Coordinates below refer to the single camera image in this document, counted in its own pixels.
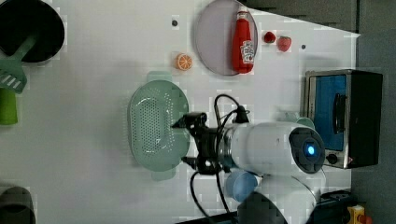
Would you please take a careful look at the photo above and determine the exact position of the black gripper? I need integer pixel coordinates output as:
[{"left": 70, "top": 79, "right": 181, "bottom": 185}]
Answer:
[{"left": 172, "top": 112, "right": 222, "bottom": 175}]

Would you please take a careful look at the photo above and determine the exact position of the mint green plastic strainer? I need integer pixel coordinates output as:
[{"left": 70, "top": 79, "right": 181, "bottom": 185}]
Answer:
[{"left": 127, "top": 71, "right": 190, "bottom": 181}]

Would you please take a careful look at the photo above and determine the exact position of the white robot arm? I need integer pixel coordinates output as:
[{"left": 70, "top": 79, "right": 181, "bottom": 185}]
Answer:
[{"left": 173, "top": 112, "right": 326, "bottom": 224}]

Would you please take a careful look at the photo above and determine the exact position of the blue cup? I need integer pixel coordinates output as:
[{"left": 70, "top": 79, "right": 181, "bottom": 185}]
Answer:
[{"left": 225, "top": 171, "right": 258, "bottom": 203}]

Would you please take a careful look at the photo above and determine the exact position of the orange slice toy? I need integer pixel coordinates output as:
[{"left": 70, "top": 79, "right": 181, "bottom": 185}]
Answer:
[{"left": 175, "top": 53, "right": 192, "bottom": 71}]

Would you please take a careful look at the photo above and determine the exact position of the grey round plate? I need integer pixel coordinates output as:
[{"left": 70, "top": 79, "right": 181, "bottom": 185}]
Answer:
[{"left": 195, "top": 0, "right": 259, "bottom": 76}]

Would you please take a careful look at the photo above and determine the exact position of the red ketchup bottle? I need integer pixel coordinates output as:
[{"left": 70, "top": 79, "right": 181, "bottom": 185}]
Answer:
[{"left": 232, "top": 7, "right": 255, "bottom": 74}]

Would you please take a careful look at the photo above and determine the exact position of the mint green mug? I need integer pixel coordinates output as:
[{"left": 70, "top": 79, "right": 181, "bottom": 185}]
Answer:
[{"left": 279, "top": 112, "right": 315, "bottom": 129}]

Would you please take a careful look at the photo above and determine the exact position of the light red strawberry toy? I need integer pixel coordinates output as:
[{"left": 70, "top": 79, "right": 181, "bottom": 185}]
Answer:
[{"left": 276, "top": 36, "right": 292, "bottom": 52}]

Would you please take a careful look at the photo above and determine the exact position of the black silver toaster oven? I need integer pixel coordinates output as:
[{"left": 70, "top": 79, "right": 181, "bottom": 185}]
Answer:
[{"left": 303, "top": 69, "right": 383, "bottom": 169}]

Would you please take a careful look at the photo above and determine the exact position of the yellow red emergency button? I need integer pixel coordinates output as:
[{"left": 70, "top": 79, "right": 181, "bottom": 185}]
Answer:
[{"left": 347, "top": 205, "right": 373, "bottom": 224}]

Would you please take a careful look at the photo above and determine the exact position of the lime green cup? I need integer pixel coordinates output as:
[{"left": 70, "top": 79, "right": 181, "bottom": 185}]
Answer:
[{"left": 0, "top": 89, "right": 18, "bottom": 125}]

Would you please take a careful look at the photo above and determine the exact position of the dark grey cup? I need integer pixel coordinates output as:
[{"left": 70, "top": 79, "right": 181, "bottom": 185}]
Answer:
[{"left": 0, "top": 187, "right": 36, "bottom": 224}]

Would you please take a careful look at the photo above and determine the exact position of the green slotted spatula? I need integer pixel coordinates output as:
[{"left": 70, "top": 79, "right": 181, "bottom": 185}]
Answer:
[{"left": 0, "top": 35, "right": 37, "bottom": 94}]

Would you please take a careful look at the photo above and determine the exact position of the black frying pan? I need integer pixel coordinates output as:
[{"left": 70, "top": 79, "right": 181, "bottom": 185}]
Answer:
[{"left": 0, "top": 0, "right": 65, "bottom": 63}]

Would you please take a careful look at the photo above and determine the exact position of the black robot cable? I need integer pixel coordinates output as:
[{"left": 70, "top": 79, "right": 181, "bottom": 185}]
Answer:
[{"left": 189, "top": 93, "right": 251, "bottom": 224}]

